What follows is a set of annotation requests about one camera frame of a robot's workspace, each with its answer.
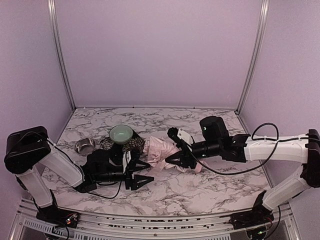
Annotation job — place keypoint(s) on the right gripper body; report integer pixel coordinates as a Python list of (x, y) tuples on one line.
[(184, 152)]

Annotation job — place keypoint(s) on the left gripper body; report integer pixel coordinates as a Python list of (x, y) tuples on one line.
[(128, 173)]

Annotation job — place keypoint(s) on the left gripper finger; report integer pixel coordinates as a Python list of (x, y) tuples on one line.
[(141, 180), (136, 165)]

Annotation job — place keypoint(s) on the pink and black umbrella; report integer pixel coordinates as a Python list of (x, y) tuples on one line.
[(157, 150)]

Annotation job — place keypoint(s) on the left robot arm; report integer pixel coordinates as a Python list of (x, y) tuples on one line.
[(27, 148)]

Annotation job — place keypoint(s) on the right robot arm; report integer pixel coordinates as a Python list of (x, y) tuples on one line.
[(243, 148)]

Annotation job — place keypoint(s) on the black floral square plate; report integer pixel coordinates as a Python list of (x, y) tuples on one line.
[(136, 143)]

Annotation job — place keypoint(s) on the green ceramic bowl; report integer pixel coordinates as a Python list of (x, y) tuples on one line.
[(121, 134)]

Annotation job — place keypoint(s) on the small steel bowl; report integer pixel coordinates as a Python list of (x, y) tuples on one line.
[(85, 146)]

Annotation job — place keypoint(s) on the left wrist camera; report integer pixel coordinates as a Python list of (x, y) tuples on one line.
[(126, 160)]

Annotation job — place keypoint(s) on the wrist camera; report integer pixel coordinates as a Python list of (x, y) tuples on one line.
[(178, 135), (126, 160)]

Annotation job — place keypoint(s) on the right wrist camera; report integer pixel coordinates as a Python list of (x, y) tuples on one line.
[(178, 135)]

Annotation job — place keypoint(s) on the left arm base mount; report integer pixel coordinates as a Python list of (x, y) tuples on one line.
[(61, 217)]

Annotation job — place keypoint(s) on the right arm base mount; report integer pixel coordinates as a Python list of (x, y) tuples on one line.
[(251, 218)]

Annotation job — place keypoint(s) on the front aluminium rail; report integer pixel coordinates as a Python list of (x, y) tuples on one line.
[(101, 226)]

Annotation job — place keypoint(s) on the right aluminium frame post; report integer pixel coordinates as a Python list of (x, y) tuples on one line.
[(259, 38)]

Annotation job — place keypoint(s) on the aluminium frame post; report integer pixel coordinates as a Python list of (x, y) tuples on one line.
[(259, 38), (59, 52)]

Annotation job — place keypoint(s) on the left aluminium frame post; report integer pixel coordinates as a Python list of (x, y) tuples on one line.
[(59, 52)]

